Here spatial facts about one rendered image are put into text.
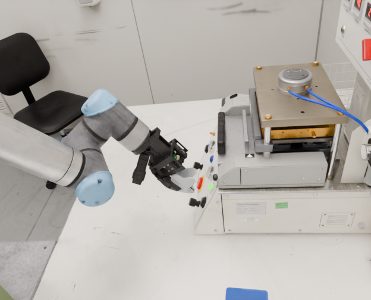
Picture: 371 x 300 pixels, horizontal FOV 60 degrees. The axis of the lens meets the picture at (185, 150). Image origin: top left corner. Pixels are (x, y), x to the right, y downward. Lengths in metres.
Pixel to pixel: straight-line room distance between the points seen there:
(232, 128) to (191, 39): 1.45
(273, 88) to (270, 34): 1.52
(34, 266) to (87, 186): 0.47
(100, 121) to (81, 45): 1.78
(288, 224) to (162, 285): 0.36
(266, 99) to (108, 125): 0.37
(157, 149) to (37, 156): 0.29
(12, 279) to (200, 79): 1.83
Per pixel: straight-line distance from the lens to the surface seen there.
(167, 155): 0.78
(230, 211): 0.86
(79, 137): 0.76
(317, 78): 0.89
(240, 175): 0.78
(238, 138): 0.90
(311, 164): 0.78
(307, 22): 2.37
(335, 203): 0.87
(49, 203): 2.41
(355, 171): 0.84
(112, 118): 0.73
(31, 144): 0.60
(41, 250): 1.08
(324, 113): 0.75
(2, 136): 0.58
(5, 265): 1.11
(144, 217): 1.03
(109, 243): 1.00
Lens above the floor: 1.51
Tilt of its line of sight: 38 degrees down
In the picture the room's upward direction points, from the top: 9 degrees counter-clockwise
